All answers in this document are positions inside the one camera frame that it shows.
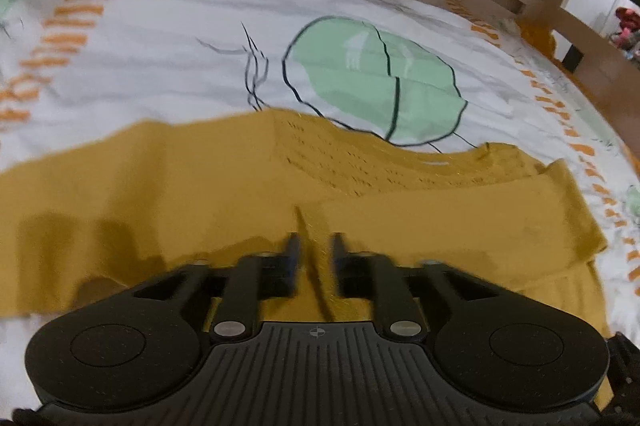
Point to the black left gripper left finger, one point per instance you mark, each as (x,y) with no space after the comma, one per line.
(225,302)

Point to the white leaf-print bed sheet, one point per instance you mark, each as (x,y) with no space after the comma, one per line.
(430,76)

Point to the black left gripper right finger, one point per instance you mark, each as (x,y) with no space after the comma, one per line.
(406,302)

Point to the mustard yellow knit garment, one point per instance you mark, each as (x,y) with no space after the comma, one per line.
(78,226)

